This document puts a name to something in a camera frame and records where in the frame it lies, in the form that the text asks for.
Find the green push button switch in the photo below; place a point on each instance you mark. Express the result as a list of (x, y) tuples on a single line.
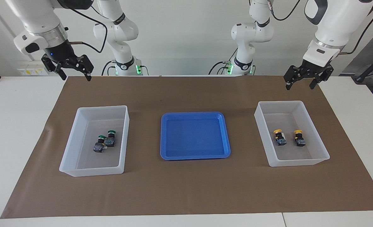
[(99, 147), (111, 142)]

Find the brown table mat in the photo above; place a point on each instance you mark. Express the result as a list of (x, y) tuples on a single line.
[(186, 189)]

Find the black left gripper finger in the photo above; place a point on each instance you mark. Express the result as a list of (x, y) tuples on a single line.
[(293, 73), (323, 74)]

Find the white wall socket box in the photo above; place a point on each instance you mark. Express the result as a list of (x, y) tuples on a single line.
[(35, 67)]

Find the translucent white plastic box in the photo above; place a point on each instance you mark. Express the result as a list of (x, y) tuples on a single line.
[(318, 148), (70, 151)]

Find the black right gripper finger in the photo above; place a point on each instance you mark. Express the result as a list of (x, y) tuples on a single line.
[(85, 64), (52, 64)]

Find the black stand pole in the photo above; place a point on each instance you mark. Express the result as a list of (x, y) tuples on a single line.
[(369, 67)]

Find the blue plastic tray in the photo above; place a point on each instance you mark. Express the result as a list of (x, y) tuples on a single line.
[(192, 135)]

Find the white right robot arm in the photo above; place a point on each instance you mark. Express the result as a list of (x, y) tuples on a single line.
[(38, 19)]

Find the yellow push button switch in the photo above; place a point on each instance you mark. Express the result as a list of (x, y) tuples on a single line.
[(280, 140), (300, 141)]

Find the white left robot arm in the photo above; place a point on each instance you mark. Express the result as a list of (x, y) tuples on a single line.
[(331, 25)]

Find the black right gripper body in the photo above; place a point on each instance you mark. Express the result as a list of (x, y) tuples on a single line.
[(59, 52)]

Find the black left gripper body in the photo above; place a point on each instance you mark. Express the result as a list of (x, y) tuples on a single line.
[(314, 66)]

